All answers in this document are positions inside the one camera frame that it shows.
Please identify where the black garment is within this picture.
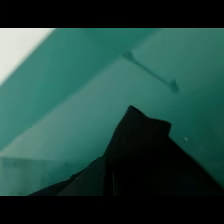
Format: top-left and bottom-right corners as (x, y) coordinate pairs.
(29, 105), (224, 197)

